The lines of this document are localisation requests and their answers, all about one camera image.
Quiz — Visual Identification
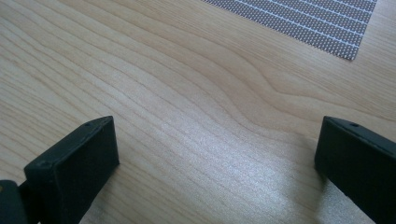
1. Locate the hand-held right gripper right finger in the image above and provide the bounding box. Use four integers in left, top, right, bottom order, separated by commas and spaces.
314, 115, 396, 224

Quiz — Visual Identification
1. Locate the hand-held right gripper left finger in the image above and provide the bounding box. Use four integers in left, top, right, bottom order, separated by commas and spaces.
23, 115, 120, 224

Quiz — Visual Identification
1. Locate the grey striped placemat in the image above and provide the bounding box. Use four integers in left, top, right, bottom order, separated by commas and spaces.
202, 0, 378, 62

